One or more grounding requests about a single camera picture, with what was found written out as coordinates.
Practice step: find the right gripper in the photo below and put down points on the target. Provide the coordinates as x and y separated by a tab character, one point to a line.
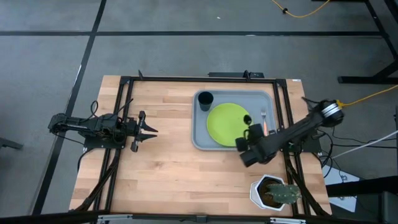
258	154

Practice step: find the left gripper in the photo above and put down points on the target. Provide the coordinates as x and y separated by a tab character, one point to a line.
136	130

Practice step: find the black spoon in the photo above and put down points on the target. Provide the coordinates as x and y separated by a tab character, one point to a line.
247	119

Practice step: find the lime green plate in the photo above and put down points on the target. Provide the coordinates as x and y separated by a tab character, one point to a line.
224	124

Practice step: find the black cup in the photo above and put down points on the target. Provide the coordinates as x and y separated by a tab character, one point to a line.
205	99

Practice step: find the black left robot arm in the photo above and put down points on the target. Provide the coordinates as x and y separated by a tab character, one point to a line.
81	126

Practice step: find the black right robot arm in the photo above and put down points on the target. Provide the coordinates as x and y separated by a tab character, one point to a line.
298	129

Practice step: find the grey plastic tray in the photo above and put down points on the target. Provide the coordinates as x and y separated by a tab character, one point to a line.
261	99

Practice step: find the white hexagonal plant pot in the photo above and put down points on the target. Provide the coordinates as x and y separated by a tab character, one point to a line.
255	194

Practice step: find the green cactus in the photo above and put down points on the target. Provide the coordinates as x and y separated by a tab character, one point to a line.
283	193

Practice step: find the white paper sheet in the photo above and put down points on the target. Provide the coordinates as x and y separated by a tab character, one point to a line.
335	177

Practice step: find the black beam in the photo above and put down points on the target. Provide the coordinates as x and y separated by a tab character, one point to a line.
363	186

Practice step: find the black floor stand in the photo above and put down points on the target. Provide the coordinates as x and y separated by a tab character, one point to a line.
367	80

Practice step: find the dark floor stand foot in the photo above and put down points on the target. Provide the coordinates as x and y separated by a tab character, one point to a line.
9	143

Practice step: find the silver metal bracket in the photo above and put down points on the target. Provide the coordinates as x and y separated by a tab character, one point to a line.
287	221
113	218

